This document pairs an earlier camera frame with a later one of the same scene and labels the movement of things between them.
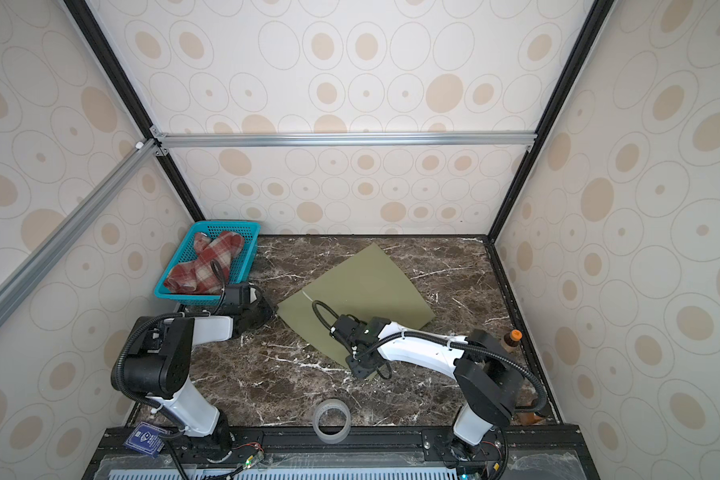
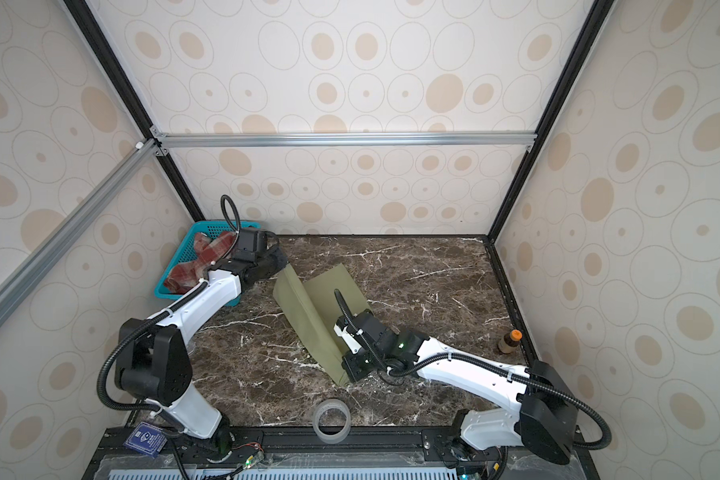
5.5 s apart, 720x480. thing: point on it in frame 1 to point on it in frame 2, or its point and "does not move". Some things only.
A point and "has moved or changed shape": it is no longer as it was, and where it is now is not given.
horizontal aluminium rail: (249, 140) does not move
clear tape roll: (332, 403) does not move
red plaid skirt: (210, 272) does not move
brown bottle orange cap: (512, 340) does not move
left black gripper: (268, 311) to (281, 257)
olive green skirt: (367, 287) has moved or changed shape
